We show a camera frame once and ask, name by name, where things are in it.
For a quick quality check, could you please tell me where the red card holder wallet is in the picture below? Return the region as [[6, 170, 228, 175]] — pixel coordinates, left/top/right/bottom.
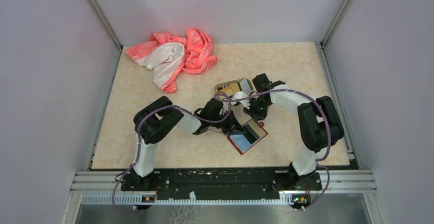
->
[[227, 119, 268, 155]]

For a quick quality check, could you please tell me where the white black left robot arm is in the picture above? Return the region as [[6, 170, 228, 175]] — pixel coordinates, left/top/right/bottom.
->
[[130, 96, 246, 190]]

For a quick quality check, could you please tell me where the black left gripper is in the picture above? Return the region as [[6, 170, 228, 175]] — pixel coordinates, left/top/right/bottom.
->
[[209, 108, 247, 135]]

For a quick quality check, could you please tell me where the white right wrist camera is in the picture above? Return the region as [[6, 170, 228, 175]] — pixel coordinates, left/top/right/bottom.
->
[[231, 91, 250, 109]]

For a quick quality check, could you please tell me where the white slotted cable duct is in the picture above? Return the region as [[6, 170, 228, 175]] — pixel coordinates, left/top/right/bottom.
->
[[81, 192, 294, 206]]

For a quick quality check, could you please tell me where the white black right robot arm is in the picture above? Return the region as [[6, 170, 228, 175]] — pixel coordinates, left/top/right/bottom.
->
[[244, 73, 344, 189]]

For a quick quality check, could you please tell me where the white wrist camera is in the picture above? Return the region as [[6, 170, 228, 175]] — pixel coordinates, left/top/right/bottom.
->
[[231, 91, 250, 109], [221, 102, 232, 115]]

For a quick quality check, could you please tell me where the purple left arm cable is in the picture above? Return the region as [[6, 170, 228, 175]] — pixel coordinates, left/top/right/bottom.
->
[[112, 92, 233, 216]]

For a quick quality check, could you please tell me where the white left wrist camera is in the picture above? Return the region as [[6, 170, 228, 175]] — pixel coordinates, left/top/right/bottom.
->
[[221, 102, 232, 115]]

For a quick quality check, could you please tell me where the beige oval card tray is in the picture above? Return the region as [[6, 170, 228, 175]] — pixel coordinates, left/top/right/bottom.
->
[[213, 78, 253, 100]]

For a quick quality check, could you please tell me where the pink white crumpled cloth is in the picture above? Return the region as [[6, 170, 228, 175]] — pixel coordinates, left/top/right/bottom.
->
[[125, 27, 218, 93]]

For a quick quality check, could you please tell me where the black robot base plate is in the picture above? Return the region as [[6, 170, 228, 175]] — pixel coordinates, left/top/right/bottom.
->
[[120, 167, 322, 200]]

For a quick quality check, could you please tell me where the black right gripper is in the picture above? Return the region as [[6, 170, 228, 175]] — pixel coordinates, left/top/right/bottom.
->
[[243, 97, 271, 122]]

